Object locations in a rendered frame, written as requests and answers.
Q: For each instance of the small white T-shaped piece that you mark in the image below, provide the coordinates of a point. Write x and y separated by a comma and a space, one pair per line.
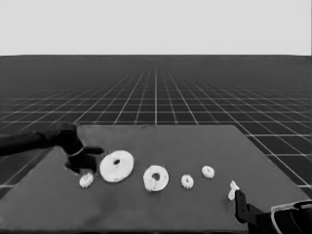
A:
231, 194

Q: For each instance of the large thick white disc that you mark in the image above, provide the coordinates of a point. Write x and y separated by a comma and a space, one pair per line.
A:
110, 172

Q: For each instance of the white round carrier with pins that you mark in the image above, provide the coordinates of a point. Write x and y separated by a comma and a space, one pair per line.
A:
164, 177

